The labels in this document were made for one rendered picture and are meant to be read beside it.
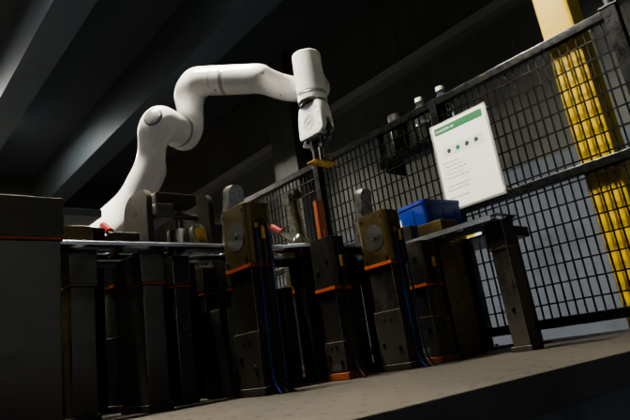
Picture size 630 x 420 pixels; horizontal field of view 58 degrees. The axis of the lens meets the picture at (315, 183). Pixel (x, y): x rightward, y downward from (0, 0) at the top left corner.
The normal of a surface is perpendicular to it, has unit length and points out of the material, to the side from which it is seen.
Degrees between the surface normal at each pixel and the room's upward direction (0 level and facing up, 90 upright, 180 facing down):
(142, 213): 90
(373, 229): 90
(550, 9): 90
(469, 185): 90
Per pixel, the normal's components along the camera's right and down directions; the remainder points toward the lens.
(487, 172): -0.75, -0.09
